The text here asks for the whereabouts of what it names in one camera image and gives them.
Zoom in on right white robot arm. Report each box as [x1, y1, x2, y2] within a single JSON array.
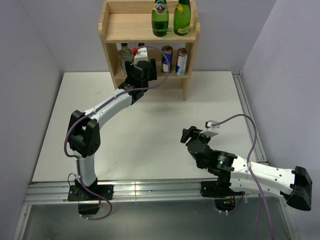
[[180, 126, 313, 211]]

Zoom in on wooden two-tier shelf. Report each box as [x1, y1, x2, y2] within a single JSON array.
[[98, 0, 201, 101]]

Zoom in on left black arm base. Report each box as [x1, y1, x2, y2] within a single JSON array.
[[67, 180, 114, 217]]

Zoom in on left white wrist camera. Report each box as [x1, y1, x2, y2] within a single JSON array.
[[132, 47, 149, 65]]

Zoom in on green bottle yellow label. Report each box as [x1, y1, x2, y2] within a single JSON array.
[[173, 0, 191, 36]]

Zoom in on silver Red Bull can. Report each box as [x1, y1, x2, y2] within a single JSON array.
[[175, 48, 188, 76]]

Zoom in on blue Red Bull can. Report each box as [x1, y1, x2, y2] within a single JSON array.
[[161, 45, 173, 73]]

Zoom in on aluminium frame rail front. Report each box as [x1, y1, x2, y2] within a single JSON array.
[[23, 176, 287, 206]]

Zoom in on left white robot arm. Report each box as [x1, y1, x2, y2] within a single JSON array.
[[64, 58, 157, 200]]

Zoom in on green bottle red label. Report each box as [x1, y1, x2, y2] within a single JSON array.
[[151, 0, 169, 37]]

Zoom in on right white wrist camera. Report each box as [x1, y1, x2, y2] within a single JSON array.
[[200, 120, 220, 138]]

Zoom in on aluminium frame rail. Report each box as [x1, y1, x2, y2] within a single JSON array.
[[23, 176, 287, 206], [231, 71, 269, 166]]

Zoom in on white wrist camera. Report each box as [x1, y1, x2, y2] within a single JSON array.
[[200, 120, 220, 138], [132, 47, 149, 65]]

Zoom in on aluminium frame rail right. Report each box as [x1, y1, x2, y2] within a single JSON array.
[[231, 71, 269, 166]]

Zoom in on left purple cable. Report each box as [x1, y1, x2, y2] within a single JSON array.
[[63, 45, 174, 221]]

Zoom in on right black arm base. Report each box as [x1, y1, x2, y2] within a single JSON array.
[[200, 180, 245, 216]]

